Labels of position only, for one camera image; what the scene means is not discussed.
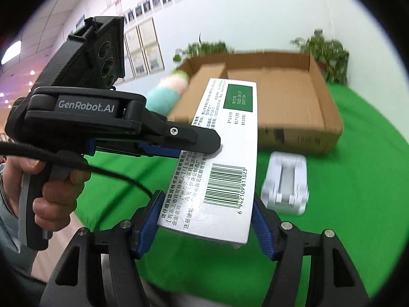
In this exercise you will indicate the light blue jacket sleeve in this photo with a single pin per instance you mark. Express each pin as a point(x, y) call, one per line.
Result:
point(9, 223)

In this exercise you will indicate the large open cardboard box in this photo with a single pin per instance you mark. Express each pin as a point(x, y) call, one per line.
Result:
point(296, 112)

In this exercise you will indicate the right potted green plant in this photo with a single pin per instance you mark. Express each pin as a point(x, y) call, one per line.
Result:
point(331, 56)

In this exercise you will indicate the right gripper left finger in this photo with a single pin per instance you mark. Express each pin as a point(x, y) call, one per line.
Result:
point(99, 268)

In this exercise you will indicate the framed certificates on wall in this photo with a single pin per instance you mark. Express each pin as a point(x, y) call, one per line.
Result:
point(143, 55)

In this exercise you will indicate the teal pink plush toy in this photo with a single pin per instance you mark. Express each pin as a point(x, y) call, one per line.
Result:
point(163, 98)

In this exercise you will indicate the white green medicine box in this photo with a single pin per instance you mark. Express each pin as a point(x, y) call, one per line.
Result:
point(211, 196)

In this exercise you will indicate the potted green plant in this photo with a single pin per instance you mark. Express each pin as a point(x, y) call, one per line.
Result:
point(200, 49)
point(331, 56)

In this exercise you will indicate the left potted green plant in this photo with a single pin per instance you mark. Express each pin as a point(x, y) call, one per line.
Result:
point(200, 49)

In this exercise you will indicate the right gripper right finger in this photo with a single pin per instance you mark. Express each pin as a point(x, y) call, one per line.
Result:
point(333, 279)

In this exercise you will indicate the green table cloth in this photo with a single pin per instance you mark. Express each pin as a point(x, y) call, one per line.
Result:
point(359, 190)

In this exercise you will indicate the white folding phone stand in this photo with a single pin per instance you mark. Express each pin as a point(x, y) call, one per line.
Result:
point(285, 187)

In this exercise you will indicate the person's left hand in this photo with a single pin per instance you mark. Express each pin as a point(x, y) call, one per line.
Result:
point(59, 197)

